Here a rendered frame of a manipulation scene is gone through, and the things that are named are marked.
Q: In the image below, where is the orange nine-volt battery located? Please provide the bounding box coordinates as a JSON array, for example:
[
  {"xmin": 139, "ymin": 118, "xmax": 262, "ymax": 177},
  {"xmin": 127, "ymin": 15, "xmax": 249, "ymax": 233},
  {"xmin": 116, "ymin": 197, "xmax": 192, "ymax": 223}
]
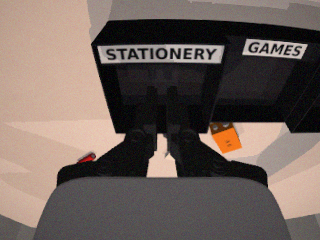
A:
[{"xmin": 210, "ymin": 123, "xmax": 242, "ymax": 154}]

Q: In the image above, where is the black three-compartment bin rack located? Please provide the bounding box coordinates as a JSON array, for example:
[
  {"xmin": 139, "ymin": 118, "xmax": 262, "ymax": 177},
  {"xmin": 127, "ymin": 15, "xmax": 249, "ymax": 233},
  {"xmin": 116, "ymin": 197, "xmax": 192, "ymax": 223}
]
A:
[{"xmin": 91, "ymin": 19, "xmax": 320, "ymax": 134}]

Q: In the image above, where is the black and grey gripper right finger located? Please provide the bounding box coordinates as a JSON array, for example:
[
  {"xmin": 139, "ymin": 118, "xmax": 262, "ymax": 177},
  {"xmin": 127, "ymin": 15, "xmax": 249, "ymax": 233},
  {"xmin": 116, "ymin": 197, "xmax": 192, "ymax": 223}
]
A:
[{"xmin": 166, "ymin": 86, "xmax": 268, "ymax": 187}]

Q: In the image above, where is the red battery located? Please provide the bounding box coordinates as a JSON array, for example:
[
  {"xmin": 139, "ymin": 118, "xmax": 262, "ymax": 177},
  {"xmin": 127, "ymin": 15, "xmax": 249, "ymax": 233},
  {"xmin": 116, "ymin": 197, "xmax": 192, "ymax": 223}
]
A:
[{"xmin": 77, "ymin": 153, "xmax": 96, "ymax": 163}]

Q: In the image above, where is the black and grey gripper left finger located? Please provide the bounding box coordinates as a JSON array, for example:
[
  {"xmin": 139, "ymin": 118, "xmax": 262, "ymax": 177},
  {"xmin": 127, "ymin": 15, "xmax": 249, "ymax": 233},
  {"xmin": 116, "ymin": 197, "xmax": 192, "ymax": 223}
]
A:
[{"xmin": 56, "ymin": 86, "xmax": 158, "ymax": 187}]

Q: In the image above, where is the white domino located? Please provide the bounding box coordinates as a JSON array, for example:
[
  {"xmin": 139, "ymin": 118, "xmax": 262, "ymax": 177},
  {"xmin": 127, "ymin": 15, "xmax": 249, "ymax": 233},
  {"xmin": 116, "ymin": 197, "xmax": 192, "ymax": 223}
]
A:
[{"xmin": 165, "ymin": 151, "xmax": 175, "ymax": 161}]

